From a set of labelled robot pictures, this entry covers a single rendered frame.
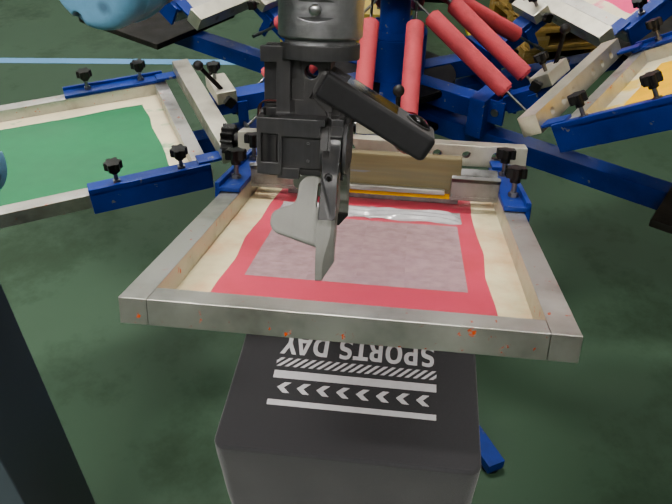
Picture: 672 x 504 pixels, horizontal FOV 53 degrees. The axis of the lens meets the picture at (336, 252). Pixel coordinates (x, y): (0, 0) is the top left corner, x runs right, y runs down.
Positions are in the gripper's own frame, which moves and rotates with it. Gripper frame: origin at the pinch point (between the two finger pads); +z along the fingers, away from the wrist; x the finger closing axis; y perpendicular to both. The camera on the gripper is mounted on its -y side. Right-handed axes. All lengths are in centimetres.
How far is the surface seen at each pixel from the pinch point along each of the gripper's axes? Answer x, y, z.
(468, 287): -31.9, -17.2, 17.5
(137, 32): -192, 97, -3
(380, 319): -12.2, -4.6, 13.7
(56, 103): -130, 99, 13
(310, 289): -26.6, 6.3, 17.4
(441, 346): -12.1, -12.4, 16.7
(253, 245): -42.4, 18.5, 17.7
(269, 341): -50, 17, 41
